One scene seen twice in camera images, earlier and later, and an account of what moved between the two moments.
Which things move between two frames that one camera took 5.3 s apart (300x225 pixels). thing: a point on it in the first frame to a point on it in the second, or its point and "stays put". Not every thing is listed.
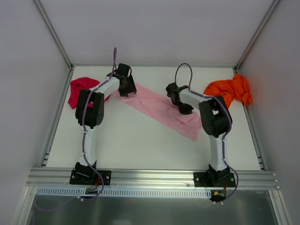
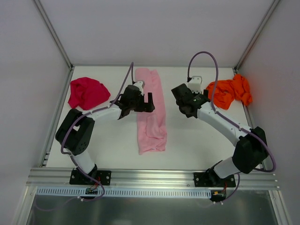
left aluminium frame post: [53, 34] stays put
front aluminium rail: [152, 179] stays put
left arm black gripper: [129, 85] to [143, 104]
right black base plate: [214, 179] stays put
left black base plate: [89, 176] stays put
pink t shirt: [163, 111] to [152, 126]
